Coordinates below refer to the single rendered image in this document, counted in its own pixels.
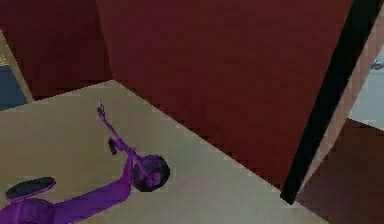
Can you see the black door frame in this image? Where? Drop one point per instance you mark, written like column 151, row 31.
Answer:
column 328, row 103

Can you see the purple scooter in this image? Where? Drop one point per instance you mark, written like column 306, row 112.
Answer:
column 100, row 195

